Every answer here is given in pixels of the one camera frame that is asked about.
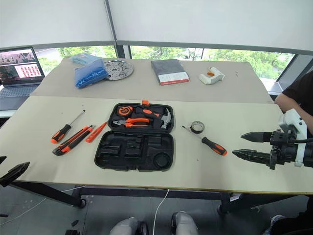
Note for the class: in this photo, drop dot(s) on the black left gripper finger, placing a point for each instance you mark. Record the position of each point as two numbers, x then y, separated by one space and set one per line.
2 159
14 173

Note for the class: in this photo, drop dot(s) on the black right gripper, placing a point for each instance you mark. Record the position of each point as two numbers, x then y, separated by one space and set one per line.
282 149

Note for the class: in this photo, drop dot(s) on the short black orange screwdriver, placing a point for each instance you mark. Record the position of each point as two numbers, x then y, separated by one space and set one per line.
215 147

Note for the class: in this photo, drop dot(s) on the long shaft black orange screwdriver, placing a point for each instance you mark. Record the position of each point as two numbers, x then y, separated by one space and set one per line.
61 133

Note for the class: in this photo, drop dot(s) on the black electrical tape roll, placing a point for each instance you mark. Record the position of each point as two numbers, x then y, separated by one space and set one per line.
196 129

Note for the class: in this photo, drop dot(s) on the black orange utility knife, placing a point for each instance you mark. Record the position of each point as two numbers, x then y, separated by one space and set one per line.
71 143

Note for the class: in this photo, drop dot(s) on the slim orange test pen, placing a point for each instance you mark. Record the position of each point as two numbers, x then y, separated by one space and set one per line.
96 132

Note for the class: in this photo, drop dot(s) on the black tool case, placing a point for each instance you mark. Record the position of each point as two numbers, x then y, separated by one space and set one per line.
137 151

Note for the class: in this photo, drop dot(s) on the person in black shirt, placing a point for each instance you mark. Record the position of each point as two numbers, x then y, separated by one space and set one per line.
299 90

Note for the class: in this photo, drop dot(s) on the white shoe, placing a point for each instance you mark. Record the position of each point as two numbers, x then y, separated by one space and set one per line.
277 219

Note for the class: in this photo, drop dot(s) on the small black floor object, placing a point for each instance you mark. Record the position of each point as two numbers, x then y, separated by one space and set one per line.
74 223

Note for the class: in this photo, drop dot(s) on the black box on floor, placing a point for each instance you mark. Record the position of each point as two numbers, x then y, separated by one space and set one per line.
72 232

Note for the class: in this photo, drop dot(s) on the white hot glue gun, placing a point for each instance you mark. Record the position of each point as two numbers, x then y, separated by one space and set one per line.
211 77

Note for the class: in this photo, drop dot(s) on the open grey laptop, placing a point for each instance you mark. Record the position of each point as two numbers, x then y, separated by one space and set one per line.
17 71

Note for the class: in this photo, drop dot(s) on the grey rounded shape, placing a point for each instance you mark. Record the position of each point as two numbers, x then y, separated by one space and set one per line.
184 224
127 226

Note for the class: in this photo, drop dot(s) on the grey folded cloth package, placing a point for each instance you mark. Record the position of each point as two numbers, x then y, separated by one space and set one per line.
168 69

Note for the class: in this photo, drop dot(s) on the grey brown table cover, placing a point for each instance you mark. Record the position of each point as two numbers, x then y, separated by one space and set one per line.
151 90

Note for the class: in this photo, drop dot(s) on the blue bag of beads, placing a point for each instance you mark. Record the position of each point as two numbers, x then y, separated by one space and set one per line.
89 73

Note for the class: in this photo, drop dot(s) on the orange black tape measure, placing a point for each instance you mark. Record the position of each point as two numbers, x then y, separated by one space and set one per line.
124 110

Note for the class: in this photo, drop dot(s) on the light blue plastic packet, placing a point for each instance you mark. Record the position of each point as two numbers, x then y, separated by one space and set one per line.
83 58

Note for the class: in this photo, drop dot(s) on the white roller blind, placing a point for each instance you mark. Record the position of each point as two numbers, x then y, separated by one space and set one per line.
210 22
53 19

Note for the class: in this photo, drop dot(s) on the round perforated metal plate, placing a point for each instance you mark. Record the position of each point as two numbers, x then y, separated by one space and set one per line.
119 69

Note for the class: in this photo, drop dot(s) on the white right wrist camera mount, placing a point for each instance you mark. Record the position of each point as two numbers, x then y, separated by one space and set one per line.
297 122

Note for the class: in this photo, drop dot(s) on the black metal table frame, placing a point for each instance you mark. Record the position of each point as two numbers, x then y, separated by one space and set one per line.
146 192

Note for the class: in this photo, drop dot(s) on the dark window frame post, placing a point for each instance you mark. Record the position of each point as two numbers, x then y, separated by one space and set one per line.
119 50

